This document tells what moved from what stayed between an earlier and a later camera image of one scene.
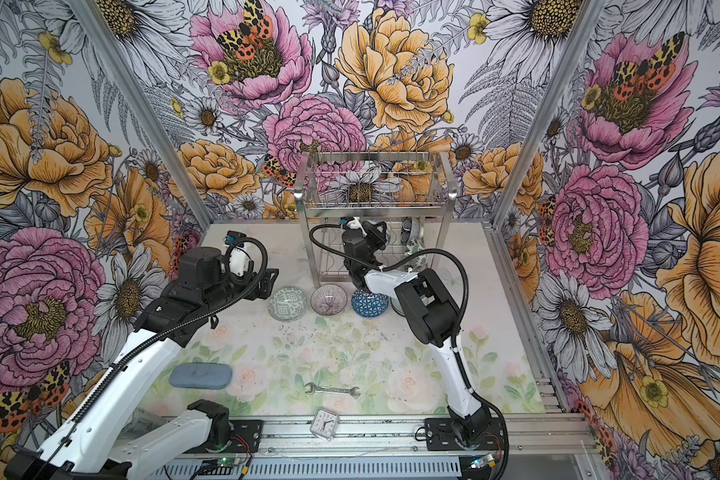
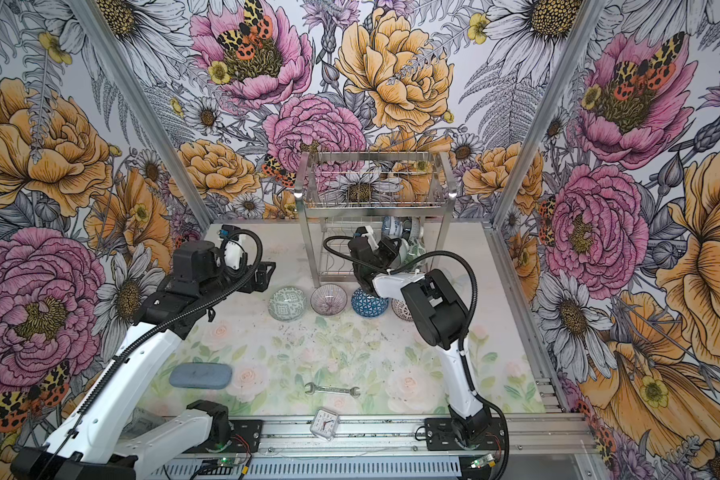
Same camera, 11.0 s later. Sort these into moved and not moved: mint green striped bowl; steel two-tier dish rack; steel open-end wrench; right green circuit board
Moved: mint green striped bowl
Not moved: steel two-tier dish rack; right green circuit board; steel open-end wrench
